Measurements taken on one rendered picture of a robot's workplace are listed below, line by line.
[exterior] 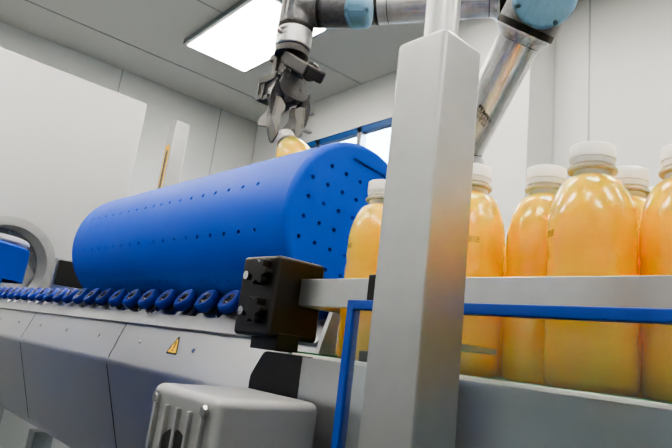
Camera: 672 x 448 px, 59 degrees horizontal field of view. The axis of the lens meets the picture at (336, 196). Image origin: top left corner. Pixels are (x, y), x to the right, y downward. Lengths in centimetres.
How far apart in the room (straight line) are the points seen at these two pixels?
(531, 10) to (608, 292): 81
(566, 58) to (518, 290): 391
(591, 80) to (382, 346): 391
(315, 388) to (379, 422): 27
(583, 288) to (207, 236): 68
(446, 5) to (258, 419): 35
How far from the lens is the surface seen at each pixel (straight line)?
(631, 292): 45
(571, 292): 47
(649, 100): 396
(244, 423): 51
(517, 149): 390
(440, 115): 35
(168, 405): 56
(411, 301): 32
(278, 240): 84
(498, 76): 122
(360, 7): 125
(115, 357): 124
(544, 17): 119
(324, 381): 59
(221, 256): 98
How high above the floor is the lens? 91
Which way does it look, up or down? 15 degrees up
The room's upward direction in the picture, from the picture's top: 7 degrees clockwise
